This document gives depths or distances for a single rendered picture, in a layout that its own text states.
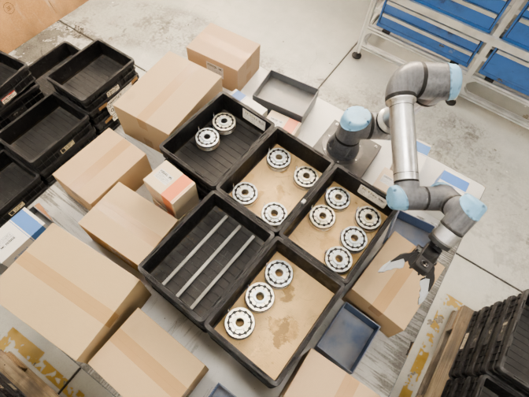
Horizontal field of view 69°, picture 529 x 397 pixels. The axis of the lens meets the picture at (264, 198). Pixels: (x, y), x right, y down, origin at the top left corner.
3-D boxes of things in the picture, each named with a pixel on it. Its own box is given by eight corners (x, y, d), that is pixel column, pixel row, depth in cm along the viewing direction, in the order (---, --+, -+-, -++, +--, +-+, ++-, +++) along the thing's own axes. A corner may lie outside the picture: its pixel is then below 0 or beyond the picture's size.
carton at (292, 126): (259, 136, 188) (260, 126, 181) (271, 120, 193) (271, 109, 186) (288, 150, 185) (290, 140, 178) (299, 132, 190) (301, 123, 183)
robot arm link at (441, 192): (419, 179, 122) (435, 194, 112) (452, 179, 123) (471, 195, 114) (412, 201, 126) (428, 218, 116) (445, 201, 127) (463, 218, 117)
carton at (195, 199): (151, 196, 161) (147, 187, 154) (173, 178, 165) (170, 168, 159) (177, 220, 156) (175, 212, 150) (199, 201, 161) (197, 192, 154)
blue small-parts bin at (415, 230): (382, 243, 164) (387, 237, 158) (393, 216, 171) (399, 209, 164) (427, 265, 160) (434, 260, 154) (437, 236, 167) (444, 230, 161)
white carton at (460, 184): (436, 178, 181) (445, 168, 173) (460, 191, 178) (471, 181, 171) (419, 209, 173) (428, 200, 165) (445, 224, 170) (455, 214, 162)
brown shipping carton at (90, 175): (119, 149, 180) (109, 127, 166) (153, 174, 175) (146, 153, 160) (68, 193, 168) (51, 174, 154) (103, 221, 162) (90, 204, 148)
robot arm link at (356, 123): (333, 124, 175) (342, 102, 163) (362, 124, 176) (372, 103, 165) (337, 145, 169) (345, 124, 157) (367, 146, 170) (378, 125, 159)
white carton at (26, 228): (35, 217, 161) (24, 206, 153) (54, 232, 159) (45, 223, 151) (-6, 253, 153) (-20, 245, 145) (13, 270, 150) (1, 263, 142)
